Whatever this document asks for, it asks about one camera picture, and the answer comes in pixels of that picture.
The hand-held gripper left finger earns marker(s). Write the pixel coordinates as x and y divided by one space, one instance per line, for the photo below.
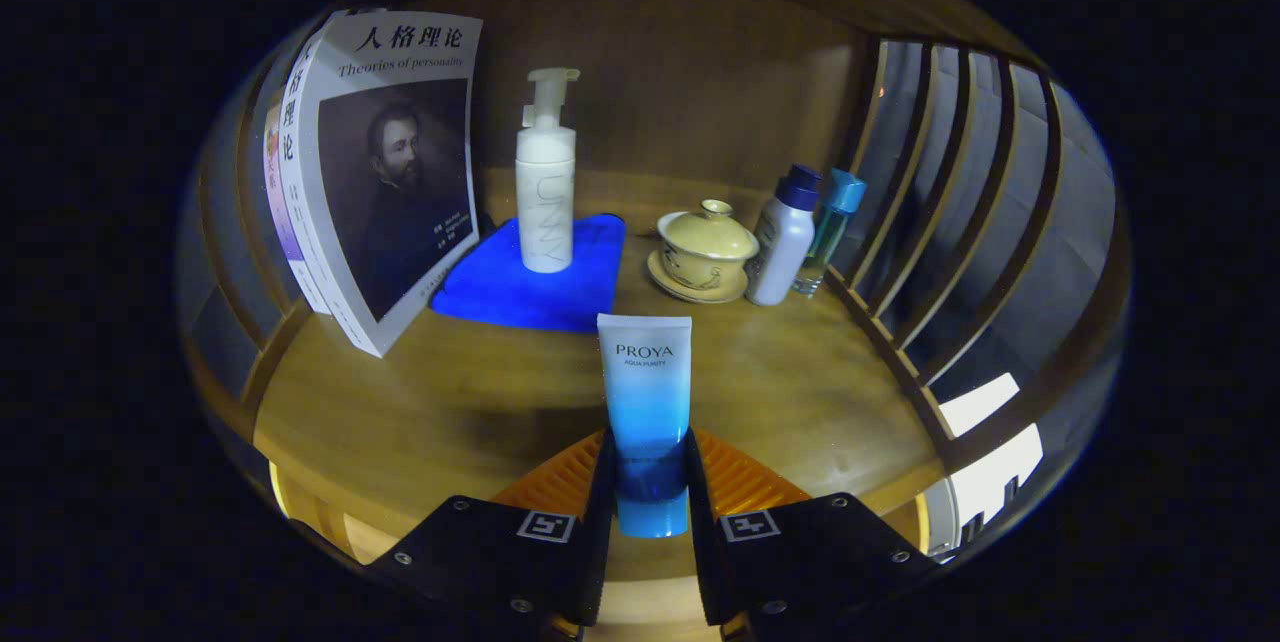
500 552

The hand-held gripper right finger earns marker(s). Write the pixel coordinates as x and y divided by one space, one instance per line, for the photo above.
810 552

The blue and white tube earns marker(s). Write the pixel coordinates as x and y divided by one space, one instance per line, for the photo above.
645 402

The wooden countertop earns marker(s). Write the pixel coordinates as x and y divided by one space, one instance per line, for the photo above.
800 392

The wooden cabinet with slatted shelf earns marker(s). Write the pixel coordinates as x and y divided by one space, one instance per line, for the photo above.
680 72

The blue folded cloth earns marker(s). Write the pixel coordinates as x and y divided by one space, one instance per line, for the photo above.
500 292

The yellow saucer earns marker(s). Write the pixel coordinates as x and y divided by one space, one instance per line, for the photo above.
690 292

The white bottle with purple cap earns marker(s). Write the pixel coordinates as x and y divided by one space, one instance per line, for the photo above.
780 242

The teal glass bottle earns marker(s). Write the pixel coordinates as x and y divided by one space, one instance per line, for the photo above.
828 232

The yellow lidded teacup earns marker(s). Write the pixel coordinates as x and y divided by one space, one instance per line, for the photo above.
705 242

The white pump bottle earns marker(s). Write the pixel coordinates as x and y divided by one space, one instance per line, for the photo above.
545 202

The white book with portrait cover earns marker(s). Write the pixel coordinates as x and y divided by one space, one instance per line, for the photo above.
400 192

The purple spine book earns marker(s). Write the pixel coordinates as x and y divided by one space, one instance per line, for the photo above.
280 212

